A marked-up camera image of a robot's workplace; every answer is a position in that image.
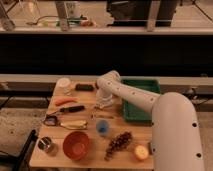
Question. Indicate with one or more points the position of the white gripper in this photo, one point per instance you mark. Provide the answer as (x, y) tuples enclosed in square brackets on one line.
[(103, 97)]

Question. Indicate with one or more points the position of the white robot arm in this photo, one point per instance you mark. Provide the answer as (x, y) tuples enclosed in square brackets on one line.
[(175, 131)]

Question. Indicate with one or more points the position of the black rectangular block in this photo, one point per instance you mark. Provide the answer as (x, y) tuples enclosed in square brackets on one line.
[(84, 87)]

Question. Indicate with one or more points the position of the blue plastic cup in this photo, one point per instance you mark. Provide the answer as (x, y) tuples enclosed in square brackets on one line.
[(102, 127)]

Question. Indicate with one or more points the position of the green plastic tray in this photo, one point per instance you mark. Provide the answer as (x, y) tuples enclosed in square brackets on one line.
[(135, 107)]

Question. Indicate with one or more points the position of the yellow banana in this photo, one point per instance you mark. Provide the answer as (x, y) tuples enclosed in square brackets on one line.
[(73, 125)]

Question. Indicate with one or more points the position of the orange carrot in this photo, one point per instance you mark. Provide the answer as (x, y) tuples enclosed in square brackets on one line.
[(63, 101)]

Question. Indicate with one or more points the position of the bunch of dark grapes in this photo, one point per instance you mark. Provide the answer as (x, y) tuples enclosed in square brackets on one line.
[(118, 143)]

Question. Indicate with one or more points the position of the red bowl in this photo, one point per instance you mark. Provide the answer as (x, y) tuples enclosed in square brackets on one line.
[(76, 145)]

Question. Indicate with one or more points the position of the metal cup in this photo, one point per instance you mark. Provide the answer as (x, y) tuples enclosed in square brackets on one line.
[(46, 144)]

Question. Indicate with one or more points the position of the black chair frame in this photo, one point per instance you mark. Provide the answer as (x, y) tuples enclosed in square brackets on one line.
[(15, 161)]

